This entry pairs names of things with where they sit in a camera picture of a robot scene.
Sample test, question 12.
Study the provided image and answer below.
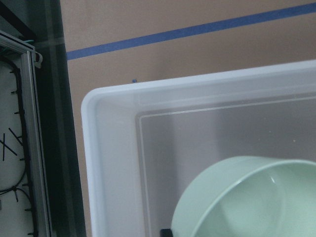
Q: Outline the black cable bundle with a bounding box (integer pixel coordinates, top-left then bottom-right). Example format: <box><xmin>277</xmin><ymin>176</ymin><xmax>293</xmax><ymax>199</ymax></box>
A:
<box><xmin>0</xmin><ymin>55</ymin><xmax>38</xmax><ymax>237</ymax></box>

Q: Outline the light green bowl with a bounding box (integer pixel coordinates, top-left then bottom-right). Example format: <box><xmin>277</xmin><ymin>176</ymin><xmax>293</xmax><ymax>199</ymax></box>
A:
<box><xmin>171</xmin><ymin>156</ymin><xmax>316</xmax><ymax>237</ymax></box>

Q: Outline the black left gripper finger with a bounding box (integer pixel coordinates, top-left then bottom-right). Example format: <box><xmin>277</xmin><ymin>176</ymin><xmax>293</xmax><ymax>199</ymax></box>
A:
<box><xmin>159</xmin><ymin>229</ymin><xmax>172</xmax><ymax>237</ymax></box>

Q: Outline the translucent white plastic box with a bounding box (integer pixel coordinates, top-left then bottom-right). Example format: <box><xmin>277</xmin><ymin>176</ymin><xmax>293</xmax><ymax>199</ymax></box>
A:
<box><xmin>81</xmin><ymin>60</ymin><xmax>316</xmax><ymax>237</ymax></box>

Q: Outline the aluminium frame rail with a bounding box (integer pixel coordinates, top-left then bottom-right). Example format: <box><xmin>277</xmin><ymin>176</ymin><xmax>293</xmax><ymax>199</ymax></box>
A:
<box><xmin>0</xmin><ymin>33</ymin><xmax>52</xmax><ymax>237</ymax></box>

